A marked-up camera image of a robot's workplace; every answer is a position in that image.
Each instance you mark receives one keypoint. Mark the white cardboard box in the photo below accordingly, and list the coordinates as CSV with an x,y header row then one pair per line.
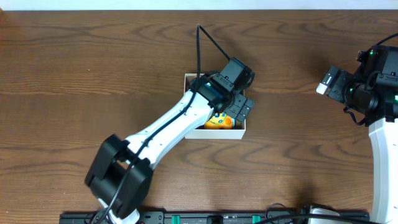
x,y
217,133

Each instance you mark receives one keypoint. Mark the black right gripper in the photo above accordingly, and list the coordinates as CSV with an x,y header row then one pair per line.
x,y
336,91

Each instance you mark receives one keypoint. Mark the orange rubber duck toy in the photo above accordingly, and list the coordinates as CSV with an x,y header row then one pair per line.
x,y
229,123

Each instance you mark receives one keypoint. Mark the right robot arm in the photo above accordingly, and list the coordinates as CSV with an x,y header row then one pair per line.
x,y
373,104

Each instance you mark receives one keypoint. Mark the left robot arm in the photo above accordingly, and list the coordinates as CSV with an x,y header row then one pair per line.
x,y
122,169

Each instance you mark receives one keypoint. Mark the yellow ball with blue letters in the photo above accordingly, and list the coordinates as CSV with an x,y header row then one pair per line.
x,y
218,118

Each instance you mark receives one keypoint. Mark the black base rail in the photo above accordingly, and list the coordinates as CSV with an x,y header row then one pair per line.
x,y
164,217

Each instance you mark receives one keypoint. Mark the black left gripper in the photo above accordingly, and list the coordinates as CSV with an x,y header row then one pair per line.
x,y
241,107

